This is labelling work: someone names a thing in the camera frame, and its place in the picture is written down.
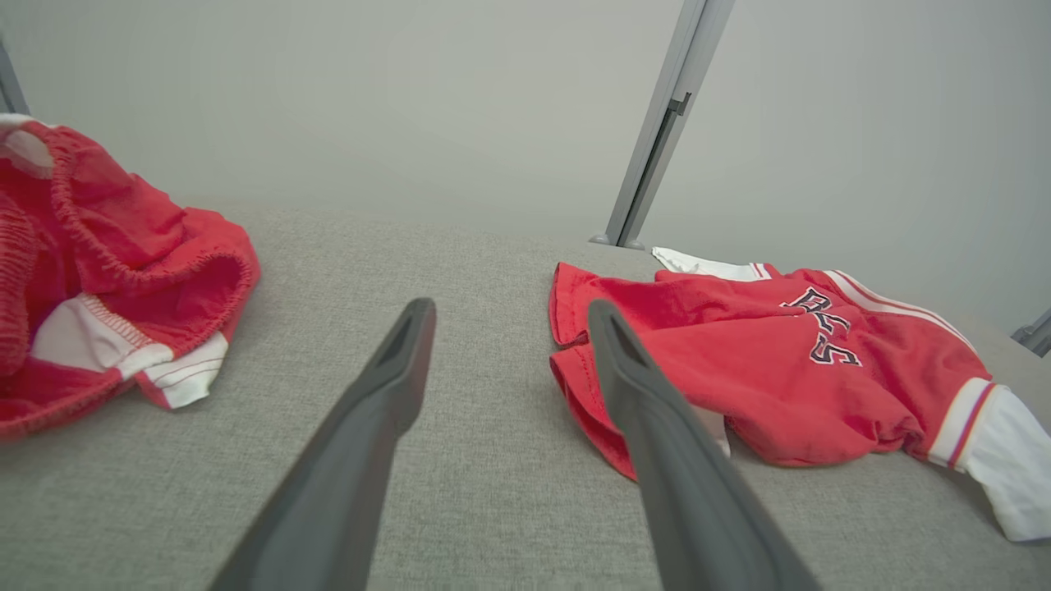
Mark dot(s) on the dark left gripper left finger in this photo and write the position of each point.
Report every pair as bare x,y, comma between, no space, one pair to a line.
345,476

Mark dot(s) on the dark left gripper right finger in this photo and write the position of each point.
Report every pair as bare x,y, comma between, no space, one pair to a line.
690,492

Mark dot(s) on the red white lettered jersey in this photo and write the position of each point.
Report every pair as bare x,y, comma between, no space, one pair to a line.
739,361

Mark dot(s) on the red white elastic shorts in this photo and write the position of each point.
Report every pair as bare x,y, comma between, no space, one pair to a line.
115,246

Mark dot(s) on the grey partition frame post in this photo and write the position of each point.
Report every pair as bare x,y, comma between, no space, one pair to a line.
1036,332
669,115
11,86

